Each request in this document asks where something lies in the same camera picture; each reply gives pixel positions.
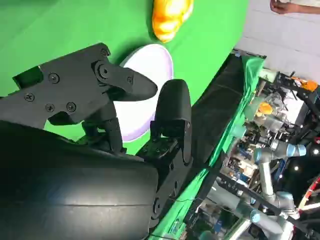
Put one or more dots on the person's hand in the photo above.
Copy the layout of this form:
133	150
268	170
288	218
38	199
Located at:
282	6

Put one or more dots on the lilac plate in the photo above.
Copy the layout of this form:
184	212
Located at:
150	65

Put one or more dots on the black metal machine frame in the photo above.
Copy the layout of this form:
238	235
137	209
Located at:
300	92

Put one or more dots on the orange and white bread roll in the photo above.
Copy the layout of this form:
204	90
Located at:
170	20

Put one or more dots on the green table cloth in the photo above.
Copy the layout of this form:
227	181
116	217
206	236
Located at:
50	25

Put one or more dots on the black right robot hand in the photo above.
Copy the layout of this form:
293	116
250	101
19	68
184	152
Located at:
75	190

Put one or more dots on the small orange toy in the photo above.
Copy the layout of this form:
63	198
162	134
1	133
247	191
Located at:
265	108

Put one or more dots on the black backdrop cloth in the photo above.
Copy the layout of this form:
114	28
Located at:
217	100

